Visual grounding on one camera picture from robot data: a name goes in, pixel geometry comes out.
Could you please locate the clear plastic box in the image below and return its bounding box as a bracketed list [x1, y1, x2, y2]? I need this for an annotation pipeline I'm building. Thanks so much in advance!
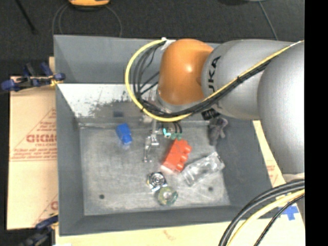
[180, 151, 226, 187]

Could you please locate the red toy building block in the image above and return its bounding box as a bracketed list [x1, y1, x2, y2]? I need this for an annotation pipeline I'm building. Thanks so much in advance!
[160, 138, 193, 174]

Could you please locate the silver round metal piece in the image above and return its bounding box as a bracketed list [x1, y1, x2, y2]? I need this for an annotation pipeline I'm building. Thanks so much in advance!
[146, 171, 168, 192]

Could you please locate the blue toy block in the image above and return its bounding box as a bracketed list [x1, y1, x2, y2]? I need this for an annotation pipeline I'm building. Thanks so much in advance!
[115, 122, 133, 146]

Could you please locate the brown cardboard board red print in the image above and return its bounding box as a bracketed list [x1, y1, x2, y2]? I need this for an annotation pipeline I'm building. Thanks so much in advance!
[6, 82, 287, 231]

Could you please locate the grey metal bin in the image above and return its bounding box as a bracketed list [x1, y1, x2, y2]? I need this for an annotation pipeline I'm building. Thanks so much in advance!
[53, 34, 280, 235]

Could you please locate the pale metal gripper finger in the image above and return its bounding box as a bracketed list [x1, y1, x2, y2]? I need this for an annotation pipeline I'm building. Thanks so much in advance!
[142, 136, 152, 163]
[150, 136, 160, 155]

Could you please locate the grey toy animal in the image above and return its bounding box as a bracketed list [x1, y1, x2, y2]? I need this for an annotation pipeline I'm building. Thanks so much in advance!
[207, 116, 229, 146]

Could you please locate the clear green glass disc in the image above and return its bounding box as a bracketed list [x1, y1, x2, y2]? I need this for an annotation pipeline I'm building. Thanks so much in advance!
[154, 186, 178, 207]

